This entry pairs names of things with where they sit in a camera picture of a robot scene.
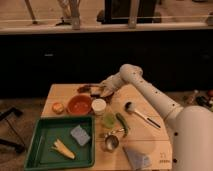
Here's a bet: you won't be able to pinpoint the blue grey cloth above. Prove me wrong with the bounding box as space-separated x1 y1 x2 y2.
123 147 151 171

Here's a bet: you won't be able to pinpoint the light green cup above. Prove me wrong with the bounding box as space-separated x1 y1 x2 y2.
103 113 116 129

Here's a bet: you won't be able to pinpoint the orange bowl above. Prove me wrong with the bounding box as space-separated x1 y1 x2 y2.
67 95 92 115

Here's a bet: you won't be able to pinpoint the metal measuring cup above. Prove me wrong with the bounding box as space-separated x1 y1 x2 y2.
104 128 124 152

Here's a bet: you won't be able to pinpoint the black stand on floor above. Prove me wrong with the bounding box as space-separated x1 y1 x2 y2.
0 106 26 155

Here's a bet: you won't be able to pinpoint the white round container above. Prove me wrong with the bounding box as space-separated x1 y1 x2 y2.
91 99 107 116

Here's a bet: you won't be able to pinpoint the blue sponge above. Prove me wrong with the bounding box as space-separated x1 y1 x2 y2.
70 125 90 146

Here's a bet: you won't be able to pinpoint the dark red plate piece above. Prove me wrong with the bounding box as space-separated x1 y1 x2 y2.
77 85 91 93

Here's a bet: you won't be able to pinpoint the brown felt eraser block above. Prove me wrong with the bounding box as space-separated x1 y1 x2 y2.
90 85 103 97

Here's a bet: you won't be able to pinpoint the green pepper toy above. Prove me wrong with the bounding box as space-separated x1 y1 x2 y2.
116 113 129 137

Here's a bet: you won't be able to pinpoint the dark purple bowl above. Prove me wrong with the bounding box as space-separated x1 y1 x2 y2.
93 84 114 103

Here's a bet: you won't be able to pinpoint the green plastic tray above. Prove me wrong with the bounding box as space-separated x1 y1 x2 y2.
24 116 95 171

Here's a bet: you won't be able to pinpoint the yellow corn toy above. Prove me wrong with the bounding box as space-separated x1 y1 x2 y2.
53 139 75 159

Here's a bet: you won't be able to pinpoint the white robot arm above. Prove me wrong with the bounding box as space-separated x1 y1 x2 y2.
101 64 213 171

